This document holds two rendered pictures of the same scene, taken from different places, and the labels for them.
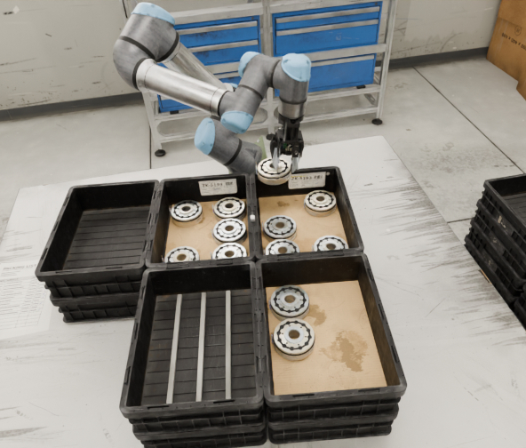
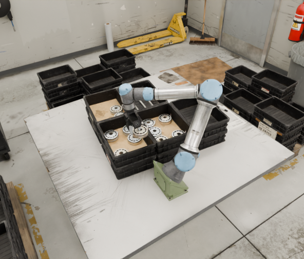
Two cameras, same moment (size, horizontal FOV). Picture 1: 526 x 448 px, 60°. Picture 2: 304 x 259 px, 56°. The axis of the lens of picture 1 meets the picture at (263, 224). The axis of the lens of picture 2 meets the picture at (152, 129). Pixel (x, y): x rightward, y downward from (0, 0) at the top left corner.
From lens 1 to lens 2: 258 cm
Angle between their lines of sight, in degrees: 95
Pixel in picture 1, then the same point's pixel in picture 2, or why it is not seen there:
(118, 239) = not seen: hidden behind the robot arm
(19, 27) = not seen: outside the picture
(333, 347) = (104, 113)
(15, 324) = not seen: hidden behind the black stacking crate
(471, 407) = (64, 128)
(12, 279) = (234, 120)
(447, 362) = (69, 136)
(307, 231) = (123, 144)
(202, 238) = (165, 130)
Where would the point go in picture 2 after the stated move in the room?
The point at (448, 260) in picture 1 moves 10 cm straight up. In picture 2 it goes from (62, 172) to (58, 162)
